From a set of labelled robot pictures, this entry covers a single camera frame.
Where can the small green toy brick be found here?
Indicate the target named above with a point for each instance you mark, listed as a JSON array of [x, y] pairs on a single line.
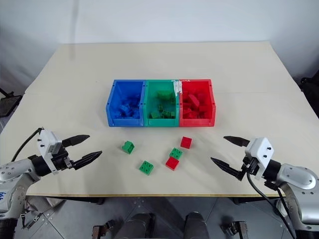
[[169, 114], [155, 115]]

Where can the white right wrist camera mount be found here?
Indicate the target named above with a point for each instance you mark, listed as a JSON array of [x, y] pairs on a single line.
[[260, 150]]

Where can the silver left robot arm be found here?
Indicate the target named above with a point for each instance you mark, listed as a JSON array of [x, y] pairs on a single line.
[[15, 171]]

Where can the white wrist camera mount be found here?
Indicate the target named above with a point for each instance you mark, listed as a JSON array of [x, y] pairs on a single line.
[[47, 142], [260, 150]]

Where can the red toy brick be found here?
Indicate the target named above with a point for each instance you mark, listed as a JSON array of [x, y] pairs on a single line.
[[172, 163], [191, 115], [186, 142]]

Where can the dark rounded shape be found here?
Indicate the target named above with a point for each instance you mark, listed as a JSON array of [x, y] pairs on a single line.
[[139, 225], [197, 225]]

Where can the green plastic bin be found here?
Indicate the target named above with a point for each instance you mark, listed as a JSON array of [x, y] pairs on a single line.
[[162, 122]]

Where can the large red sloped brick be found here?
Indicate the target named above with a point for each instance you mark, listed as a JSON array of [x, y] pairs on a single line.
[[194, 102]]

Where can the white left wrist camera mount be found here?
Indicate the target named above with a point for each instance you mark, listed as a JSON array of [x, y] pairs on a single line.
[[47, 142]]

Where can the blue plastic bin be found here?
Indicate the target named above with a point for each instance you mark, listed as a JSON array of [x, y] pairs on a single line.
[[125, 122]]

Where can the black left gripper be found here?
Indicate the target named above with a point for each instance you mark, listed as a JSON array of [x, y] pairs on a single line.
[[61, 159]]

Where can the blue toy brick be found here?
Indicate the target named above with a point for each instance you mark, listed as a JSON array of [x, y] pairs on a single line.
[[135, 113], [123, 110]]

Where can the white torn tape strip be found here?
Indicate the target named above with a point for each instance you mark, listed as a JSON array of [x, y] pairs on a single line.
[[177, 87]]

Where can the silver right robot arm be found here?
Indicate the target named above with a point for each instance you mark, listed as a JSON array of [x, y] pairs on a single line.
[[296, 176]]

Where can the red plastic bin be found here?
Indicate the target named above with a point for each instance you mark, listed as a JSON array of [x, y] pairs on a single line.
[[197, 122]]

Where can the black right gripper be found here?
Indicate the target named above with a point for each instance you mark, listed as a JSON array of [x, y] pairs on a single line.
[[251, 165]]

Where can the black stand with tray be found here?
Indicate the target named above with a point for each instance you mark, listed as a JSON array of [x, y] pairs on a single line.
[[8, 103]]

